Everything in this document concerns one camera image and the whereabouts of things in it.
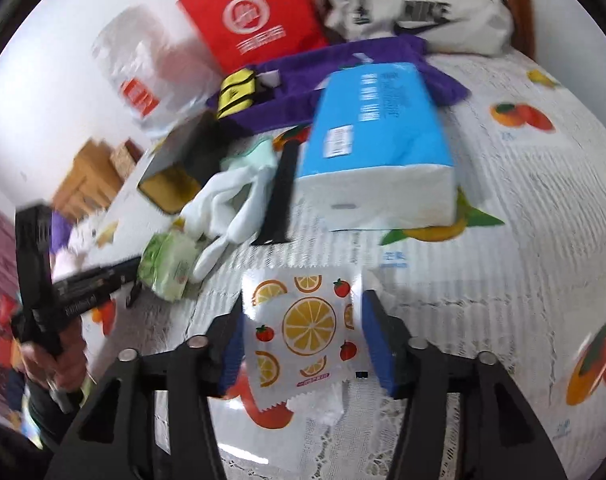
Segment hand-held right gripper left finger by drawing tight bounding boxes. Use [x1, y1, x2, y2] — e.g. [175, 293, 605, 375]
[43, 304, 247, 480]

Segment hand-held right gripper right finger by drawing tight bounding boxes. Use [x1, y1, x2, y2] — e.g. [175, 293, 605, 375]
[361, 290, 568, 480]

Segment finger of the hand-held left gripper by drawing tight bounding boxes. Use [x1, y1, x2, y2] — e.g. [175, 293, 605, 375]
[90, 257, 145, 307]

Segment green wet wipes pack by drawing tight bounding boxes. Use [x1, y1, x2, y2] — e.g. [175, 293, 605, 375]
[137, 230, 201, 302]

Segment fruit print packet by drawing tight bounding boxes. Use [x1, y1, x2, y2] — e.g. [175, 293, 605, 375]
[240, 267, 374, 413]

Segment yellow mesh pouch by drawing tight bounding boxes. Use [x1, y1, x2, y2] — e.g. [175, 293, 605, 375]
[217, 70, 264, 120]

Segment person's left hand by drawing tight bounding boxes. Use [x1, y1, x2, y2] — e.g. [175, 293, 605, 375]
[20, 319, 90, 407]

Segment purple plush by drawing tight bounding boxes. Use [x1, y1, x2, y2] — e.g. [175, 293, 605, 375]
[50, 210, 79, 256]

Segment wooden nightstand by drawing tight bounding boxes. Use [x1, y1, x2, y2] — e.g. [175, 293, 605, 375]
[50, 137, 149, 221]

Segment white gloves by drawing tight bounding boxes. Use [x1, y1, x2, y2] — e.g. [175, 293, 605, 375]
[180, 162, 274, 283]

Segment dark tea box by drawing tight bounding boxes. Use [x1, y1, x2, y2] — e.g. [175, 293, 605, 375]
[137, 110, 234, 216]

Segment fruit print tablecloth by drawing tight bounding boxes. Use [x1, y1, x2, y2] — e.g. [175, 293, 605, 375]
[68, 50, 606, 480]

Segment black flat bar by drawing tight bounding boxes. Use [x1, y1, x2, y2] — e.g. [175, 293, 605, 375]
[250, 140, 301, 247]

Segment mint green cloth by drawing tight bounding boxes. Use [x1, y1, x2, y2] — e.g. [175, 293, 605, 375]
[220, 137, 279, 173]

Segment white plastic shopping bag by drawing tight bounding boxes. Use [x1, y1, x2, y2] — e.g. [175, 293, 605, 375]
[90, 5, 219, 136]

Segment blue tissue pack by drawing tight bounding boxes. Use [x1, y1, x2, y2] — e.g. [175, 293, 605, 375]
[294, 62, 458, 232]

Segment purple towel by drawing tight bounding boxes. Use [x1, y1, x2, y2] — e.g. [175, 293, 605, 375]
[205, 35, 471, 136]

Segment grey fabric pouch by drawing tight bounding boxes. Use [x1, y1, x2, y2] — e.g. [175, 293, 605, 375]
[320, 0, 514, 57]

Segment red paper bag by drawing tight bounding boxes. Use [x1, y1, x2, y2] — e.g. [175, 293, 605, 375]
[175, 0, 329, 75]

